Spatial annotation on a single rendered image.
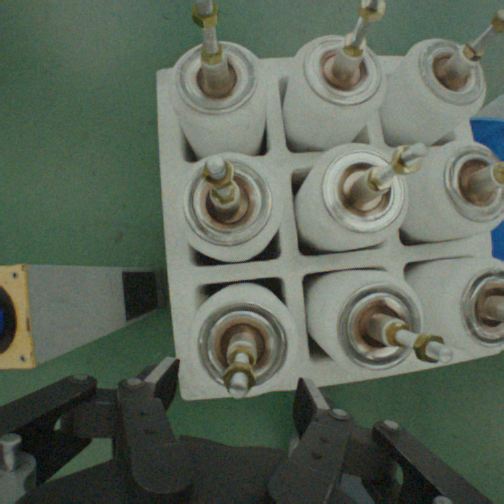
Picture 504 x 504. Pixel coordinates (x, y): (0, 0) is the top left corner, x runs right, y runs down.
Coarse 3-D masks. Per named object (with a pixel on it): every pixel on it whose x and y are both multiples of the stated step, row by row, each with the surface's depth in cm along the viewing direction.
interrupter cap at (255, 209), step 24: (240, 168) 24; (192, 192) 24; (240, 192) 24; (264, 192) 24; (192, 216) 24; (216, 216) 24; (240, 216) 24; (264, 216) 24; (216, 240) 23; (240, 240) 23
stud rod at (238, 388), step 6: (240, 354) 19; (234, 360) 19; (240, 360) 18; (246, 360) 18; (234, 378) 15; (240, 378) 15; (246, 378) 15; (234, 384) 14; (240, 384) 14; (246, 384) 15; (234, 390) 14; (240, 390) 14; (246, 390) 14; (234, 396) 14; (240, 396) 14
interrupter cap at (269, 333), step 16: (224, 304) 23; (240, 304) 23; (256, 304) 23; (208, 320) 23; (224, 320) 23; (240, 320) 23; (256, 320) 23; (272, 320) 23; (208, 336) 23; (224, 336) 23; (256, 336) 23; (272, 336) 23; (208, 352) 23; (224, 352) 23; (272, 352) 23; (208, 368) 23; (224, 368) 23; (256, 368) 23; (272, 368) 23; (224, 384) 23; (256, 384) 23
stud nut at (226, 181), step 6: (228, 162) 16; (204, 168) 16; (228, 168) 16; (204, 174) 16; (228, 174) 16; (204, 180) 17; (210, 180) 16; (216, 180) 16; (222, 180) 16; (228, 180) 16; (210, 186) 17; (216, 186) 16; (222, 186) 17; (228, 186) 17
